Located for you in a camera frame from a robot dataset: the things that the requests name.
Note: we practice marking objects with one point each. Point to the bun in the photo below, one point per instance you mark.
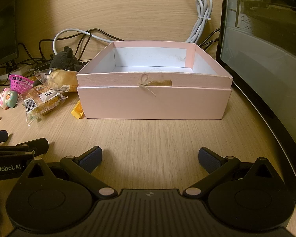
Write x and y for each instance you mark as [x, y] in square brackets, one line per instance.
[61, 79]

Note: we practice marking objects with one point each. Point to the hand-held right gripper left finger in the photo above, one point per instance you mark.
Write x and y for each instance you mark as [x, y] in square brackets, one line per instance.
[91, 159]

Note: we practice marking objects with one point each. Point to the dark grey plush toy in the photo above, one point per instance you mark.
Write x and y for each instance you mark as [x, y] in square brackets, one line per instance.
[64, 60]

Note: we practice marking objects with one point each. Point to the white power strip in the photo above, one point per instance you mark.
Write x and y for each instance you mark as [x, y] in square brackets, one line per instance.
[16, 69]

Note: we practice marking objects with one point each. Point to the pink plastic basket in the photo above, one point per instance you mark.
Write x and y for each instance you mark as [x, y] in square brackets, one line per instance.
[19, 82]

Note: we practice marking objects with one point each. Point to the small pink and teal toy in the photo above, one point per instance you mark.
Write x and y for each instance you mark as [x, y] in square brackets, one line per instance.
[8, 98]

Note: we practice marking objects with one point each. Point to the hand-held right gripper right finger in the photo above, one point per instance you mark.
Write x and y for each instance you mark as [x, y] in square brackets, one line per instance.
[208, 160]

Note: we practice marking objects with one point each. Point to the computer case with glass panel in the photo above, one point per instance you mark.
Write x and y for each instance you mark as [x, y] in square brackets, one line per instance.
[264, 54]

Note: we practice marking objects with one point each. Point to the sliced bread packet with labels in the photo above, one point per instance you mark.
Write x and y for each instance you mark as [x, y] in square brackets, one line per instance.
[43, 103]

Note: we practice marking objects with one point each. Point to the pink cardboard box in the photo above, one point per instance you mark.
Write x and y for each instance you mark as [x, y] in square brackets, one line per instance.
[153, 98]

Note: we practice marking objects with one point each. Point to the black monitor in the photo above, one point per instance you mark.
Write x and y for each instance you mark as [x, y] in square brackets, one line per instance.
[2, 22]

